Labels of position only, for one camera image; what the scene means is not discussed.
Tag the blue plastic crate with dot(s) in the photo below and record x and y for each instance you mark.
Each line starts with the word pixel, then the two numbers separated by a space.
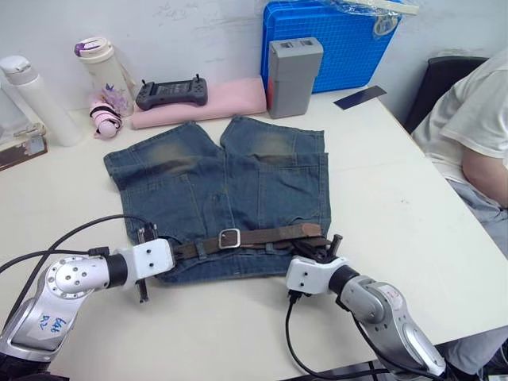
pixel 349 51

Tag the black handheld controller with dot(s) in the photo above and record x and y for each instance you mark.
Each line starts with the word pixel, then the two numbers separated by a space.
pixel 170 93

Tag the clear box with brown base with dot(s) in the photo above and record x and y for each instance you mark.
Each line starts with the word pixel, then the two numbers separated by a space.
pixel 20 152

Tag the grey rectangular box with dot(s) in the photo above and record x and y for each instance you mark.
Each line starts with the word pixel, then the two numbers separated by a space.
pixel 289 83

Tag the pink folded cloth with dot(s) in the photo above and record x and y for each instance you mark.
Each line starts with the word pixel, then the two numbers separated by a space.
pixel 234 99

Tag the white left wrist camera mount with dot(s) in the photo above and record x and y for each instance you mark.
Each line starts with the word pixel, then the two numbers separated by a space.
pixel 151 258

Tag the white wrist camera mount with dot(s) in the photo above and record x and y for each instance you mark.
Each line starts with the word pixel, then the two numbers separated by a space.
pixel 151 258
pixel 313 275

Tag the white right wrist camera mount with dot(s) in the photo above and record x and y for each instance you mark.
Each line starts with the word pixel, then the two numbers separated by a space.
pixel 313 275

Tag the black chair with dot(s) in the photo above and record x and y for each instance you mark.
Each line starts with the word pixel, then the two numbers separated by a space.
pixel 432 87

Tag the person in white t-shirt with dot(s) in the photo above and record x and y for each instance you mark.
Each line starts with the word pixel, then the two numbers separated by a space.
pixel 468 111

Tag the blue denim shorts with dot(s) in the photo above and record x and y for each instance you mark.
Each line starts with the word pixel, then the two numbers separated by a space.
pixel 246 190

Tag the cream bottle with purple lid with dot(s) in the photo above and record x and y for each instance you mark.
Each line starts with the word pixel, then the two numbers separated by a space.
pixel 99 67

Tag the beige flat stick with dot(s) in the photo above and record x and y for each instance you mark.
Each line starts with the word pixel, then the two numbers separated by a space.
pixel 405 8

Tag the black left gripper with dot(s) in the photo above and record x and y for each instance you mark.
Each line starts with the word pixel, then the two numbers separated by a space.
pixel 143 291

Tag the pink bundle with black bands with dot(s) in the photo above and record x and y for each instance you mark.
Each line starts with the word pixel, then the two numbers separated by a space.
pixel 104 123

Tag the clear plastic bag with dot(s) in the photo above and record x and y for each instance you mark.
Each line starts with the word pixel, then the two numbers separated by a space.
pixel 385 25

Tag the brown braided belt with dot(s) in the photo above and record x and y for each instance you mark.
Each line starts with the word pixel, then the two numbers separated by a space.
pixel 258 237

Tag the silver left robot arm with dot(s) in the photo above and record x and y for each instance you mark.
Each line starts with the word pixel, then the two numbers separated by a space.
pixel 67 278

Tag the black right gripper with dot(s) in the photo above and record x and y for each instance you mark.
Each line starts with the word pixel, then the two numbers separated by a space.
pixel 323 255

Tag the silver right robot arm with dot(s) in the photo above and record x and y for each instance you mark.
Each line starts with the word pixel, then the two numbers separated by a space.
pixel 377 305

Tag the white thermos bottle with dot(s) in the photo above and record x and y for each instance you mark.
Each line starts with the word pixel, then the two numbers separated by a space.
pixel 43 103

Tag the dark blue flat card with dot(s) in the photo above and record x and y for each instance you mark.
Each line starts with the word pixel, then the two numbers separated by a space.
pixel 359 98

